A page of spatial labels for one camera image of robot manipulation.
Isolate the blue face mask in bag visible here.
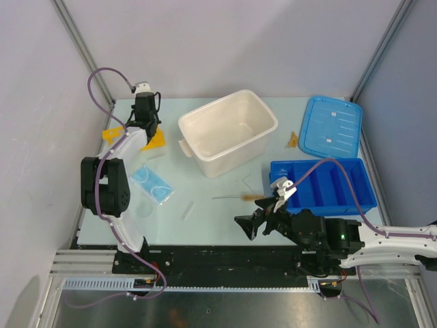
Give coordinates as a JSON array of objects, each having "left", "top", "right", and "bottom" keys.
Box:
[{"left": 128, "top": 165, "right": 174, "bottom": 206}]

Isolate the yellow test tube rack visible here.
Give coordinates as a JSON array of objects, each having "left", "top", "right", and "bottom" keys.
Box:
[{"left": 102, "top": 126, "right": 166, "bottom": 151}]

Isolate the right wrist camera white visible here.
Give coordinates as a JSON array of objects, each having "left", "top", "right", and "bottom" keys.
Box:
[{"left": 270, "top": 176, "right": 297, "bottom": 213}]

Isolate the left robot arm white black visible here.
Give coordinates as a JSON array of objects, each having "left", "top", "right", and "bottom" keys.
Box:
[{"left": 81, "top": 91, "right": 161, "bottom": 273}]

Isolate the small tan rubber piece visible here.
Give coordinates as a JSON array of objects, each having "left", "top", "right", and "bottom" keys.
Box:
[{"left": 286, "top": 131, "right": 298, "bottom": 148}]

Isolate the clear glass test tube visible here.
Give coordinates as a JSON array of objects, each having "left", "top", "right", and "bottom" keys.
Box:
[{"left": 181, "top": 202, "right": 194, "bottom": 221}]

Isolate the blue compartment tray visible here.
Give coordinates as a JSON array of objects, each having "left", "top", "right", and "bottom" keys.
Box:
[{"left": 287, "top": 158, "right": 377, "bottom": 217}]

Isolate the white plastic tub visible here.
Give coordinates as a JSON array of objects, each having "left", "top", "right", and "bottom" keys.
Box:
[{"left": 178, "top": 90, "right": 279, "bottom": 178}]

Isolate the brown bottle brush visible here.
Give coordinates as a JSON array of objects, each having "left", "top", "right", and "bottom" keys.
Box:
[{"left": 212, "top": 193, "right": 266, "bottom": 202}]

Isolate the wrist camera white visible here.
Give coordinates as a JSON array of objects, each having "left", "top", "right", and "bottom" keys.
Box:
[
  {"left": 270, "top": 176, "right": 297, "bottom": 213},
  {"left": 132, "top": 81, "right": 152, "bottom": 95}
]

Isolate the clear glass slide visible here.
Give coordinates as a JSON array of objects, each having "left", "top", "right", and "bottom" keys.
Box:
[{"left": 146, "top": 150, "right": 167, "bottom": 161}]

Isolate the clear watch glass dish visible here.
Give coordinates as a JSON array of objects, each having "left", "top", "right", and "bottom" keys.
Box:
[{"left": 136, "top": 200, "right": 154, "bottom": 218}]

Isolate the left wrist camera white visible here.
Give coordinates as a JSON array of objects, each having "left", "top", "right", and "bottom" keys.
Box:
[{"left": 132, "top": 81, "right": 152, "bottom": 95}]

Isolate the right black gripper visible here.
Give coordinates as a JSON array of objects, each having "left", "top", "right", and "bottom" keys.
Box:
[{"left": 234, "top": 195, "right": 313, "bottom": 251}]

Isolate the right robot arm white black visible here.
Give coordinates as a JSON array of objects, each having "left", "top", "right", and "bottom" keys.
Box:
[{"left": 234, "top": 197, "right": 436, "bottom": 275}]

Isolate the blue plastic lid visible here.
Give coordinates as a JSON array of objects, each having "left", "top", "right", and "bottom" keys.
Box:
[{"left": 298, "top": 96, "right": 363, "bottom": 159}]

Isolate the white cable duct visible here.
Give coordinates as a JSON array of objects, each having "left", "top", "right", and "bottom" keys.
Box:
[{"left": 63, "top": 276, "right": 346, "bottom": 293}]

